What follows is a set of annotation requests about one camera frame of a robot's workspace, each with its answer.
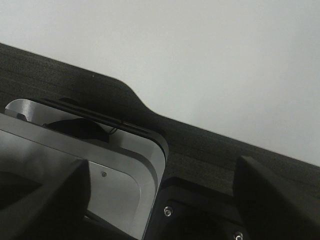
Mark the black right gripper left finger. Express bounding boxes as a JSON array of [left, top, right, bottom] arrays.
[[0, 159, 89, 240]]

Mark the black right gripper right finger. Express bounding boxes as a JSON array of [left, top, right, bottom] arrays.
[[232, 156, 320, 240]]

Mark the silver robot base housing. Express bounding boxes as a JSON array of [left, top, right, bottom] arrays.
[[0, 98, 169, 240]]

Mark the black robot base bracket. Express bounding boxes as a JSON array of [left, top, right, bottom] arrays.
[[144, 177, 250, 240]]

